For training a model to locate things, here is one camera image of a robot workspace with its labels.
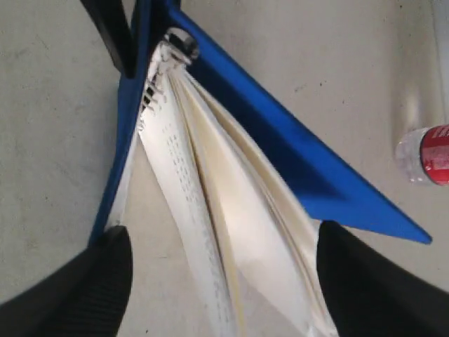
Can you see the clear bottle red cap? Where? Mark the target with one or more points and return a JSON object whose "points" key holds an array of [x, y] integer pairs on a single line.
{"points": [[422, 155]]}

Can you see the blue ring binder notebook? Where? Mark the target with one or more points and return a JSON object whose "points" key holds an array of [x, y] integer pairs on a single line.
{"points": [[247, 184]]}

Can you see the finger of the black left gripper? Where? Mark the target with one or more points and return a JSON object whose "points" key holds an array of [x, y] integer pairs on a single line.
{"points": [[110, 20]]}

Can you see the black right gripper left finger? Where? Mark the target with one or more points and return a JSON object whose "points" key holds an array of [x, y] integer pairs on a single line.
{"points": [[86, 297]]}

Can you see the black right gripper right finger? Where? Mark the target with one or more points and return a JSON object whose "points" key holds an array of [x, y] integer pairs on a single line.
{"points": [[368, 295]]}

